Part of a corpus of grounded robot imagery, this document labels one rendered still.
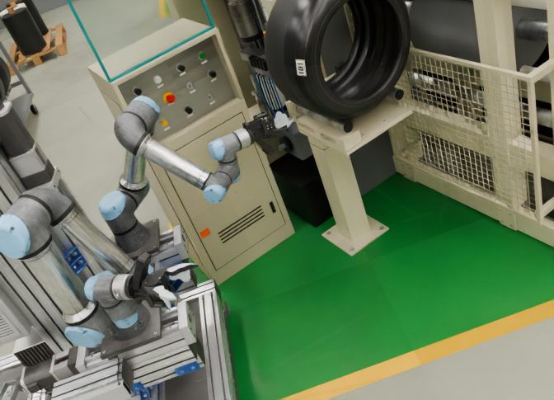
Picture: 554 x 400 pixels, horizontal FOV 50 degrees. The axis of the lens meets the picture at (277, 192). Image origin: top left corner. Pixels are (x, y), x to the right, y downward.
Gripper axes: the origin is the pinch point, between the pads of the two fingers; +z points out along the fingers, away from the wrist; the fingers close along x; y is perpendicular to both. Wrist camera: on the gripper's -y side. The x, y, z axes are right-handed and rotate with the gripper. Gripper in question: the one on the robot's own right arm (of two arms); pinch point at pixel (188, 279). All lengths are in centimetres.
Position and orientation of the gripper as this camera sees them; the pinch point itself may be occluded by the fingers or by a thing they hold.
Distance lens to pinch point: 169.2
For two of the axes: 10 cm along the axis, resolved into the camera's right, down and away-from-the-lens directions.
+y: 2.6, 8.5, 4.5
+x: -2.9, 5.1, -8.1
